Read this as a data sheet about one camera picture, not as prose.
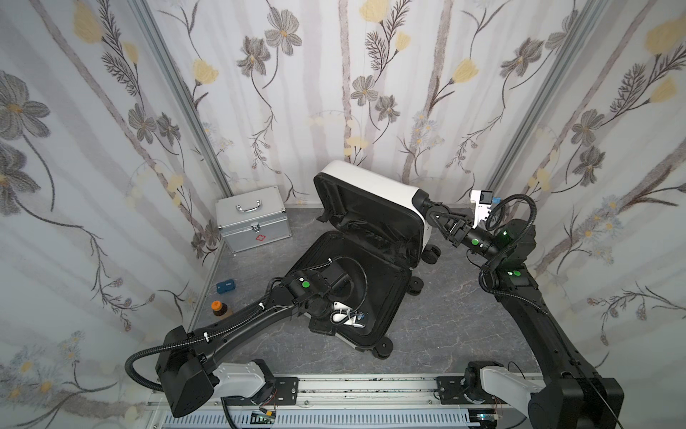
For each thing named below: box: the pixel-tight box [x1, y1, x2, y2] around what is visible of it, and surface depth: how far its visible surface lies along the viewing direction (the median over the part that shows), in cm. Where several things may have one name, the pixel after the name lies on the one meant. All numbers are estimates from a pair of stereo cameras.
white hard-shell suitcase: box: [292, 160, 442, 360], surface depth 86 cm
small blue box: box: [216, 278, 236, 295], surface depth 95 cm
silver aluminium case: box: [215, 185, 293, 255], surface depth 101 cm
